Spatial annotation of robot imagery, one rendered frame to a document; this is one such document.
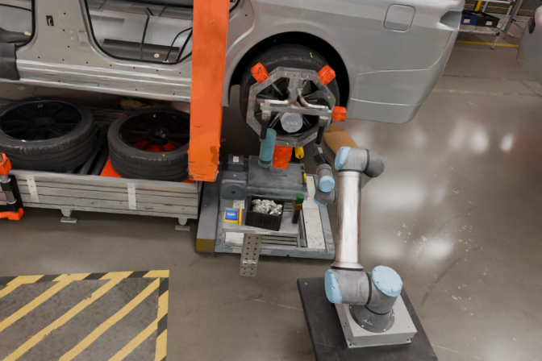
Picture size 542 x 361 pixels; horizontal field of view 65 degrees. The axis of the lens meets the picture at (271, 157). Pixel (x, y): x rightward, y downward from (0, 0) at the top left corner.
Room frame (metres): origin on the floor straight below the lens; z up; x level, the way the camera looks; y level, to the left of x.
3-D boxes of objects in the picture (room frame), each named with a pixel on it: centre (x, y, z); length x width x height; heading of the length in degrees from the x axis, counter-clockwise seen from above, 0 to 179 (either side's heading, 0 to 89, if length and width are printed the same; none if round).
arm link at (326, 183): (2.04, -0.35, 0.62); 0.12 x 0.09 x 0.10; 7
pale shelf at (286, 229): (1.79, 0.00, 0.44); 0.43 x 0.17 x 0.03; 98
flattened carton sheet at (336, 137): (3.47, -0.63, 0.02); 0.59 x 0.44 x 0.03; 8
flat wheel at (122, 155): (2.43, 0.80, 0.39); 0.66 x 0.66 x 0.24
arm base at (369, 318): (1.33, -0.62, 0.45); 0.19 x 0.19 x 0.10
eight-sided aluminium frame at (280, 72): (2.42, -0.07, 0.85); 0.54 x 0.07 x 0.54; 98
